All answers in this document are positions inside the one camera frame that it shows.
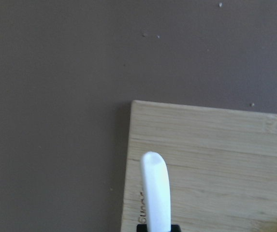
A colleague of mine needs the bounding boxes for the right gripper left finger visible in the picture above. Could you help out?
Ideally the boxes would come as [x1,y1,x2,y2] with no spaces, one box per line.
[136,224,148,232]

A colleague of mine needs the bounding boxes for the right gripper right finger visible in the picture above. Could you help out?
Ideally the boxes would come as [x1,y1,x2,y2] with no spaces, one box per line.
[171,224,181,232]

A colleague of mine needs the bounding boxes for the white ceramic spoon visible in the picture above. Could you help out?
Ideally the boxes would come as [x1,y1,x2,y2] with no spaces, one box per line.
[140,151,171,232]

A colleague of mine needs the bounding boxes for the bamboo cutting board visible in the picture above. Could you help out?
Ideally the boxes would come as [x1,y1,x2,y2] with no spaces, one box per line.
[121,101,277,232]

